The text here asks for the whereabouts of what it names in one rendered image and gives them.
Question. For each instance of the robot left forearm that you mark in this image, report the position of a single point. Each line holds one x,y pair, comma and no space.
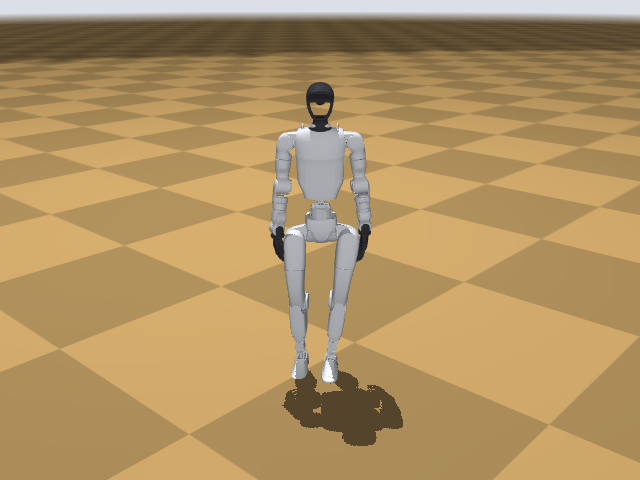
363,208

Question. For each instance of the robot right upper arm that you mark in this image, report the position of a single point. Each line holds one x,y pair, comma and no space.
285,143

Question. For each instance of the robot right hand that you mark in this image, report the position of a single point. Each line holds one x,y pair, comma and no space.
278,242

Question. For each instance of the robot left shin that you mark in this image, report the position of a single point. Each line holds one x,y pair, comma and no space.
335,328

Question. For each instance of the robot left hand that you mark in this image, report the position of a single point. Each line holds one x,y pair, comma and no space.
365,231

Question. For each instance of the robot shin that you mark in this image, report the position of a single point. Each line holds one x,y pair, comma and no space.
298,323
335,328

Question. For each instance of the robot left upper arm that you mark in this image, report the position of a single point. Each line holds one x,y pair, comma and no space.
355,143

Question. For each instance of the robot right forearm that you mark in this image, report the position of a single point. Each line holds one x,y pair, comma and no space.
278,211

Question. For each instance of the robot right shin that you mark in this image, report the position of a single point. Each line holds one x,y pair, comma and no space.
298,323

